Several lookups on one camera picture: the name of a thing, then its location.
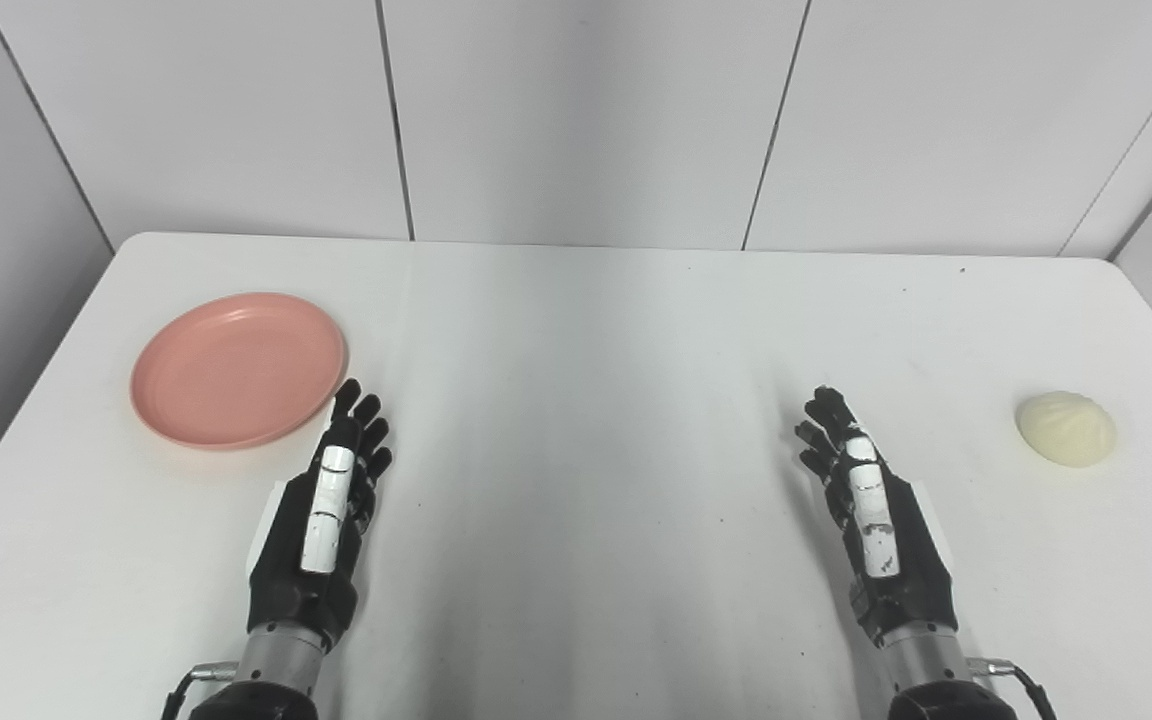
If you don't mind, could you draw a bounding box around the white steamed bun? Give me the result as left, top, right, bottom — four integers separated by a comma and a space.
1015, 391, 1117, 468

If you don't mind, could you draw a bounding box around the pink round plate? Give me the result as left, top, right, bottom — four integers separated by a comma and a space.
130, 292, 348, 451

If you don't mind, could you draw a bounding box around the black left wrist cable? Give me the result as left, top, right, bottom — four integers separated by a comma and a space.
160, 663, 239, 720

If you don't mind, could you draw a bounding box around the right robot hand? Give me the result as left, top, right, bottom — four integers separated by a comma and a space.
794, 386, 959, 647

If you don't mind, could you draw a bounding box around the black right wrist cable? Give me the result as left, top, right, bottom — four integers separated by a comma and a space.
969, 657, 1059, 720

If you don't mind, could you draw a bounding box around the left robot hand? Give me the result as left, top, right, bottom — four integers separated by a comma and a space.
247, 378, 394, 651

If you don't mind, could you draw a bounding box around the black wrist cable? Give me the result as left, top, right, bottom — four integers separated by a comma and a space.
969, 657, 1059, 720
160, 663, 239, 720

